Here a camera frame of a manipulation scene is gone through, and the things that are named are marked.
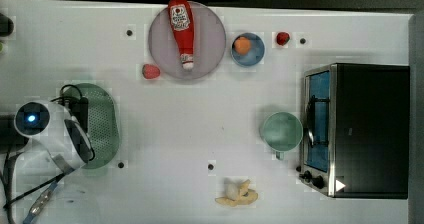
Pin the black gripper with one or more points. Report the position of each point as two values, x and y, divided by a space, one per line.
73 108

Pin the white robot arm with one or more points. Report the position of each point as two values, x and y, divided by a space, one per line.
58 131

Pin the pink strawberry toy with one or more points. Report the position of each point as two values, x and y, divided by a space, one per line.
150 71

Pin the red ketchup bottle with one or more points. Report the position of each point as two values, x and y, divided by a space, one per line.
183 29

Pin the grey round plate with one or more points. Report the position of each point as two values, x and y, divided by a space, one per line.
209 43

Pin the orange fruit toy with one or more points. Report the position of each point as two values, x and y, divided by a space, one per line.
242 45

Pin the blue bowl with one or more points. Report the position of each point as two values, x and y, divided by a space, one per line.
254 56

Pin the peeled banana toy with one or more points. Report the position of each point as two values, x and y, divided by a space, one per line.
238 194

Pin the green mug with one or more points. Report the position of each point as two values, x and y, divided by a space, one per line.
282 132

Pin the red strawberry toy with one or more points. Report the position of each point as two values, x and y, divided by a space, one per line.
282 38

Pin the black toaster oven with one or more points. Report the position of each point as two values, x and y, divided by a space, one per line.
356 120

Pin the black cylinder post upper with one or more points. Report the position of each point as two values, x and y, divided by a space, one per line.
6 26

